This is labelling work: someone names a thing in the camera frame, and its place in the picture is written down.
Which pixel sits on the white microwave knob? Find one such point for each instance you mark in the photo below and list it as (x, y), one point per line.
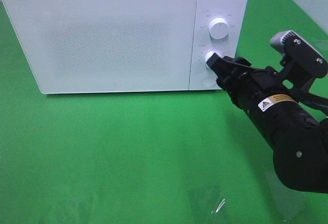
(218, 28)
(210, 54)

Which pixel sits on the round microwave door button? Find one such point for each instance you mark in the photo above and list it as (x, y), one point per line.
(209, 81)

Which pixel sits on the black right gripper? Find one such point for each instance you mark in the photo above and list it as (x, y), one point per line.
(239, 79)

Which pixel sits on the upper white microwave knob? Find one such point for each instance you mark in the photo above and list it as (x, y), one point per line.
(218, 28)

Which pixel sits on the white microwave oven body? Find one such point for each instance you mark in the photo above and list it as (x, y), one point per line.
(220, 1)

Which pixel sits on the white microwave door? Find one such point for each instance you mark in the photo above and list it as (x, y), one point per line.
(87, 46)

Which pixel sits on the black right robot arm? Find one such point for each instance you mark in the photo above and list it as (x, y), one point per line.
(298, 140)

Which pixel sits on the clear tape patch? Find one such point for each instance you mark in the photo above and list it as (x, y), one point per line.
(206, 200)

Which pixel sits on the lower white microwave knob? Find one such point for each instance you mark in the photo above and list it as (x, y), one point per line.
(210, 54)

